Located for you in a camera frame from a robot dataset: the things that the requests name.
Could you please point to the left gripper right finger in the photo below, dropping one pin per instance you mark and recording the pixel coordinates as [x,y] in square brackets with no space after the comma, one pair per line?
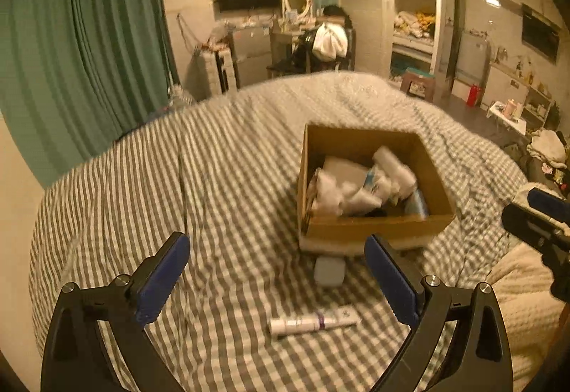
[478,357]

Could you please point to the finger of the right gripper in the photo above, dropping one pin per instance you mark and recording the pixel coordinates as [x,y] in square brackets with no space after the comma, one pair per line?
[546,202]
[546,238]

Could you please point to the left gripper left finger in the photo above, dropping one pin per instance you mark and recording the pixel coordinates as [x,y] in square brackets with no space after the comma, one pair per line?
[76,358]

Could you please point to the white cosmetic tube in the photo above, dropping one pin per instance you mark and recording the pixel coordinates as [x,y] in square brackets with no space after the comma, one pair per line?
[314,322]

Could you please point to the white earbuds case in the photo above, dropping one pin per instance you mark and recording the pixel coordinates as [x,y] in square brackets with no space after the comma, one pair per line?
[329,271]

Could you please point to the cream fleece blanket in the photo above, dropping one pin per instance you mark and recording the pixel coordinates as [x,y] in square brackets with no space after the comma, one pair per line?
[530,313]

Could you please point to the small white side table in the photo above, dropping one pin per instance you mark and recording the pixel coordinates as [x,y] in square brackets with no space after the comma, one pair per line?
[506,113]

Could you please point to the blue white packet in box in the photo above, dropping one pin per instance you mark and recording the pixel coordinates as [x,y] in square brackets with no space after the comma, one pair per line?
[415,205]

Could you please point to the red fire extinguisher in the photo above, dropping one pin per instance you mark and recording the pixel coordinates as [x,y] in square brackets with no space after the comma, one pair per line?
[473,96]

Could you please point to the white wrapped bottle in box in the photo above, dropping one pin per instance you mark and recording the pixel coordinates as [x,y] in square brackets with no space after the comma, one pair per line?
[395,170]

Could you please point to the brown plastic stool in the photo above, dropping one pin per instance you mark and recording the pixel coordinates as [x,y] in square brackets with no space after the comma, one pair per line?
[418,84]

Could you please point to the grey checked bed quilt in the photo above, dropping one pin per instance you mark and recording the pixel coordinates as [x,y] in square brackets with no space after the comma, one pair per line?
[225,172]

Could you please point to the brown cardboard box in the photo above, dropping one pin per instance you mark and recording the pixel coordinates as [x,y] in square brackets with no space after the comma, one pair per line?
[343,198]

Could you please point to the white open wardrobe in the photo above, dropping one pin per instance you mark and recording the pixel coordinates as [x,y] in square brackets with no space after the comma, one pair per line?
[393,35]

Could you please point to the white garment on chair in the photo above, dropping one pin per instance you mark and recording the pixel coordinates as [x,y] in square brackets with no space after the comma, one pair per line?
[330,42]

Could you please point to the white stacked boxes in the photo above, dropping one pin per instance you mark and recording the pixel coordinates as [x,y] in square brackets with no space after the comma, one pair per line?
[218,73]

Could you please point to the white oval vanity mirror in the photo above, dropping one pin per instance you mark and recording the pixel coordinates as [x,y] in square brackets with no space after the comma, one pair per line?
[296,11]

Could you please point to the silver mini fridge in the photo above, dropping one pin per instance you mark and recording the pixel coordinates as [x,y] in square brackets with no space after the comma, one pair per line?
[251,53]

